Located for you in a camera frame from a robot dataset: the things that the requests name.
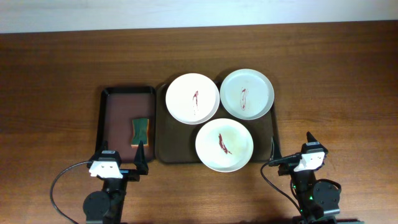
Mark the green and orange sponge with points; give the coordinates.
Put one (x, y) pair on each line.
(140, 132)

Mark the large brown serving tray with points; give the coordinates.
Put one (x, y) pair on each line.
(175, 141)

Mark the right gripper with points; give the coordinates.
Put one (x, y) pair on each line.
(288, 164)

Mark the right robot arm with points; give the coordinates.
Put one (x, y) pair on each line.
(316, 199)

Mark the white plate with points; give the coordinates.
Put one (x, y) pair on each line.
(224, 145)
(192, 98)
(247, 94)

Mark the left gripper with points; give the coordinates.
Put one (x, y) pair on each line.
(141, 167)

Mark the black small sponge tray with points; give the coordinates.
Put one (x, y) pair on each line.
(119, 107)

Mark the white plate front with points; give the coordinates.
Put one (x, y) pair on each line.
(224, 145)

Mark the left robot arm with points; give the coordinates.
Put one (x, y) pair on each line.
(106, 205)

